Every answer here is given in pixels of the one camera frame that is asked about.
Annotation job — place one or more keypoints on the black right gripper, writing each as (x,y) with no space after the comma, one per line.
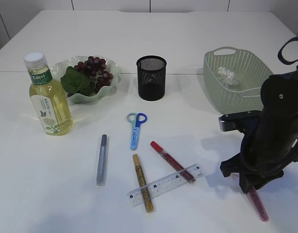
(264,152)

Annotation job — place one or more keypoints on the pink capped scissors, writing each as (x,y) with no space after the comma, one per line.
(256,203)

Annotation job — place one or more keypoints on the clear plastic sheet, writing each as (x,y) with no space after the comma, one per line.
(227,77)

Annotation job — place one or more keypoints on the blue capped scissors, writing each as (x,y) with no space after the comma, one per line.
(136,119)

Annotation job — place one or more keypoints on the purple grape bunch with leaves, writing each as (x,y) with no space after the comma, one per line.
(86,77)

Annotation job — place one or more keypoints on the yellow tea bottle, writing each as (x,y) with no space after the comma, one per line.
(47,96)

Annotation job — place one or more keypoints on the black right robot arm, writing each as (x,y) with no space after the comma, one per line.
(279,96)

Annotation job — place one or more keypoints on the clear plastic ruler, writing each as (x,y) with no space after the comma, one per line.
(164,185)

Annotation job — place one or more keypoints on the red glitter pen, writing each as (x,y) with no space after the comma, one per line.
(176,165)

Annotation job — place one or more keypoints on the green woven plastic basket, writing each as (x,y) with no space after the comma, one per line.
(251,72)

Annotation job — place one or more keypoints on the gold glitter pen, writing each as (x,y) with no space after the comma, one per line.
(142,183)

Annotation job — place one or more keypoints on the silver glitter pen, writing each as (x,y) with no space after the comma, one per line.
(101,168)

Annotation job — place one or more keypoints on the black mesh pen holder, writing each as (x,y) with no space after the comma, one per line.
(151,77)

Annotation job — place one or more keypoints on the green wavy glass plate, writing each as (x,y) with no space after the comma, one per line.
(59,69)

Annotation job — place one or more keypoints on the silver blue wrist camera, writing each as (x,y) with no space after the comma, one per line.
(242,121)

